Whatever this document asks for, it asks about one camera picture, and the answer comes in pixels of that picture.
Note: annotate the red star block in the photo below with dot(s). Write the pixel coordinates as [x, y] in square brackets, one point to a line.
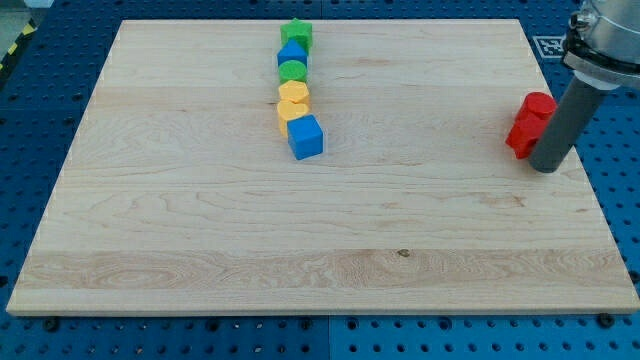
[525, 134]

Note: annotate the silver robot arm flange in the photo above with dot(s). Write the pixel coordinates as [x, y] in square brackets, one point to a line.
[602, 43]

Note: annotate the green star block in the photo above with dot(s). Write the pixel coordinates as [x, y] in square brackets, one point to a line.
[299, 31]

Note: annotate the light wooden board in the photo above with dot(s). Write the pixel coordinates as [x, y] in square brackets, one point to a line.
[180, 197]

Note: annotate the blue cube block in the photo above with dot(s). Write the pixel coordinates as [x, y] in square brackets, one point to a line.
[305, 137]

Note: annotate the yellow heart block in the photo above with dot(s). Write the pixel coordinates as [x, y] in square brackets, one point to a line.
[288, 111]

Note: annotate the yellow hexagon block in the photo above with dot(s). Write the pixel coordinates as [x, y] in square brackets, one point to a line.
[295, 91]

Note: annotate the green cylinder block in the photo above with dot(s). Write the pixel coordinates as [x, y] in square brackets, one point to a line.
[292, 70]

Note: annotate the blue triangle block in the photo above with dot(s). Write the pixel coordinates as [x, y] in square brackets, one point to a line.
[292, 51]

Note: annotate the red cylinder block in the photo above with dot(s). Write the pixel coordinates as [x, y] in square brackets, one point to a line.
[539, 104]

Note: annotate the white fiducial marker tag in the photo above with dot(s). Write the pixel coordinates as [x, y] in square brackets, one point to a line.
[549, 47]

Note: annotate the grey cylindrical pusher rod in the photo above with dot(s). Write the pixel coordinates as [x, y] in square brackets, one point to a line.
[577, 106]

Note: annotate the yellow black hazard tape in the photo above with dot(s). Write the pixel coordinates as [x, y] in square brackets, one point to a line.
[18, 46]

